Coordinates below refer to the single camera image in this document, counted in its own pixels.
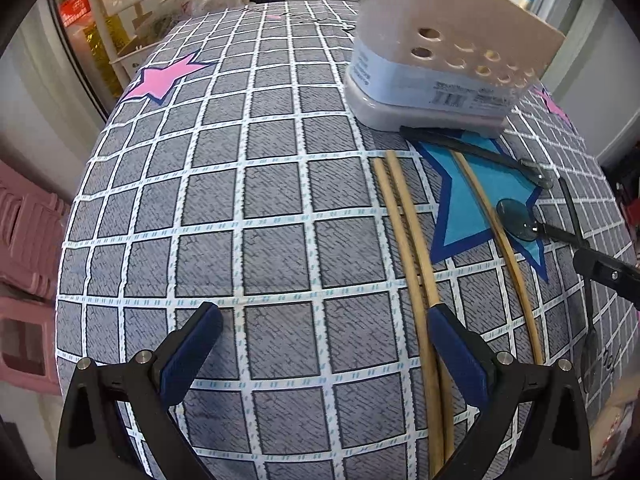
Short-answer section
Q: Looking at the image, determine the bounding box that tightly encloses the grey checked star tablecloth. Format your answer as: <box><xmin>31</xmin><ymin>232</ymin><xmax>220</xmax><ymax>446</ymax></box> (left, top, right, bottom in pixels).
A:
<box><xmin>55</xmin><ymin>0</ymin><xmax>638</xmax><ymax>480</ymax></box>

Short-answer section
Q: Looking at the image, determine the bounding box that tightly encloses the pink plastic stool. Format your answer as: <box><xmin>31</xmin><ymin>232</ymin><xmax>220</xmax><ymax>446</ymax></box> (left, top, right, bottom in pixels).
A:
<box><xmin>0</xmin><ymin>297</ymin><xmax>63</xmax><ymax>396</ymax></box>

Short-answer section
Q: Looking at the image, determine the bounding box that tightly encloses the stack of pink plastic stools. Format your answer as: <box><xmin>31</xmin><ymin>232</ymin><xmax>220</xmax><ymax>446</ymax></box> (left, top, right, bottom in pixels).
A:
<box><xmin>0</xmin><ymin>160</ymin><xmax>73</xmax><ymax>301</ymax></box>

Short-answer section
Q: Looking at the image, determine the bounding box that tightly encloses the red package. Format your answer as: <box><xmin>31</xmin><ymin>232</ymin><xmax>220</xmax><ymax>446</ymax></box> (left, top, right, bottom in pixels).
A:
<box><xmin>60</xmin><ymin>0</ymin><xmax>101</xmax><ymax>26</ymax></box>

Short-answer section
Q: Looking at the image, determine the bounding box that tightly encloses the golden yellow bottle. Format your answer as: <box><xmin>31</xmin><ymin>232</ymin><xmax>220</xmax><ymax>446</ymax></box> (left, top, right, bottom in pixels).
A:
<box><xmin>82</xmin><ymin>22</ymin><xmax>118</xmax><ymax>96</ymax></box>

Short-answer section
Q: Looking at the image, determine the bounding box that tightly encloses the dark translucent plastic spoon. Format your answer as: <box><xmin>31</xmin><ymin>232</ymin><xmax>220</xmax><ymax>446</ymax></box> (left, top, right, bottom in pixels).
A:
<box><xmin>557</xmin><ymin>177</ymin><xmax>601</xmax><ymax>396</ymax></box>
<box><xmin>496</xmin><ymin>198</ymin><xmax>593</xmax><ymax>251</ymax></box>
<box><xmin>399</xmin><ymin>126</ymin><xmax>555</xmax><ymax>190</ymax></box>

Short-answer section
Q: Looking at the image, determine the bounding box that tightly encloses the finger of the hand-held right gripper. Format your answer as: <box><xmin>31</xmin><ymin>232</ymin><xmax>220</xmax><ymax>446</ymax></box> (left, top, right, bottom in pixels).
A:
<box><xmin>572</xmin><ymin>249</ymin><xmax>640</xmax><ymax>306</ymax></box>

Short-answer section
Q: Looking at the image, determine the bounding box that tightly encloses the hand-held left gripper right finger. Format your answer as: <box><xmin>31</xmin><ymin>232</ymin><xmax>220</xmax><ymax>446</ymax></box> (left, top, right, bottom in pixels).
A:
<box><xmin>426</xmin><ymin>305</ymin><xmax>592</xmax><ymax>480</ymax></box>

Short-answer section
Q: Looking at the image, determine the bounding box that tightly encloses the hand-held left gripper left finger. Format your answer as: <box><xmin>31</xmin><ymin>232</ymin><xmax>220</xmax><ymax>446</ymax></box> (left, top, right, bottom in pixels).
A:
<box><xmin>56</xmin><ymin>301</ymin><xmax>224</xmax><ymax>480</ymax></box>

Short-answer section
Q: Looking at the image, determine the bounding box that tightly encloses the beige plastic utensil holder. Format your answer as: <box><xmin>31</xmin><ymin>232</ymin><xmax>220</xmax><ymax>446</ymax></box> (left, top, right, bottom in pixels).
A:
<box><xmin>344</xmin><ymin>0</ymin><xmax>566</xmax><ymax>137</ymax></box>

